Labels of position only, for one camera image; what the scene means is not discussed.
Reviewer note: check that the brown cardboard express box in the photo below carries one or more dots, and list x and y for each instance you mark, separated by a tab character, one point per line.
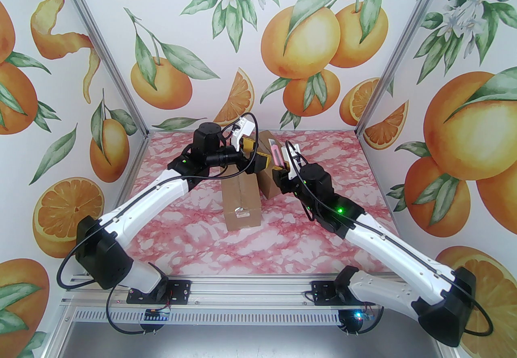
242	203
268	186

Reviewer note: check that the grey metal panel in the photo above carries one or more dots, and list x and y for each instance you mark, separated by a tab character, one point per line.
250	344

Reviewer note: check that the aluminium frame rail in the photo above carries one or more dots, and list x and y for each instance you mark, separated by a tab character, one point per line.
250	291

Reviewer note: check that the small blue circuit board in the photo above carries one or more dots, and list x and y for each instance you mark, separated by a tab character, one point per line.
157	315

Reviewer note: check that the aluminium corner post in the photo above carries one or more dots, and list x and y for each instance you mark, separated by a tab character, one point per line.
403	45
108	53

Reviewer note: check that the perforated metal strip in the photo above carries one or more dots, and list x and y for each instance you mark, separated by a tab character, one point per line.
250	316

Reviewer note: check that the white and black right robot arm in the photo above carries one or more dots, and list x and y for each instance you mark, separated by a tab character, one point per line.
387	243

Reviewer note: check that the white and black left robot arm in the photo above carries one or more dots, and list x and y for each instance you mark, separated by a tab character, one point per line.
141	203

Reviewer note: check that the small circuit board green light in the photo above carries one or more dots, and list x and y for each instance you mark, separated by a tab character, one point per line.
361	315

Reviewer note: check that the pink utility knife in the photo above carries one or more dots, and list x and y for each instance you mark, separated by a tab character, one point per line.
276	154

